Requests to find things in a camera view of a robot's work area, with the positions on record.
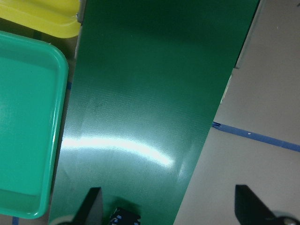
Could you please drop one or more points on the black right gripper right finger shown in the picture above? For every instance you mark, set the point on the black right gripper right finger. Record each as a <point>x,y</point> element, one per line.
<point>250,210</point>

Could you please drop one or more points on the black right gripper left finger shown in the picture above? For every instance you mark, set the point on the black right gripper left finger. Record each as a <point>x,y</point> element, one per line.
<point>91,209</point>

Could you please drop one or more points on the green conveyor belt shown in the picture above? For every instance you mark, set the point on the green conveyor belt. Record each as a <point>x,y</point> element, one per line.
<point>149,78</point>

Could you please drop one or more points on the green plastic tray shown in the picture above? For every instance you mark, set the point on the green plastic tray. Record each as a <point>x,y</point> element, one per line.
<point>33,81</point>

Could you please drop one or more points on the yellow plastic tray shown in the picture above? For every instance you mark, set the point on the yellow plastic tray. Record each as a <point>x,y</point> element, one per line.
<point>57,18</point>

